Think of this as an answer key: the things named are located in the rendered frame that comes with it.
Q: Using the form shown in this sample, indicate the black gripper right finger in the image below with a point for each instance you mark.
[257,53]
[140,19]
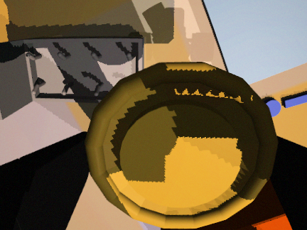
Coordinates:
[289,179]

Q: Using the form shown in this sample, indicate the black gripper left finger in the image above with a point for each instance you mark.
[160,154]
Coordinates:
[40,190]

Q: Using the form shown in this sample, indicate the white dish rack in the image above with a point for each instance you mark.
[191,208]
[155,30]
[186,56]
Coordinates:
[65,70]

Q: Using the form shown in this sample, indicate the yellow round plate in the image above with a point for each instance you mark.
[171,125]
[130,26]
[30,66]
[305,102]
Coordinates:
[181,145]

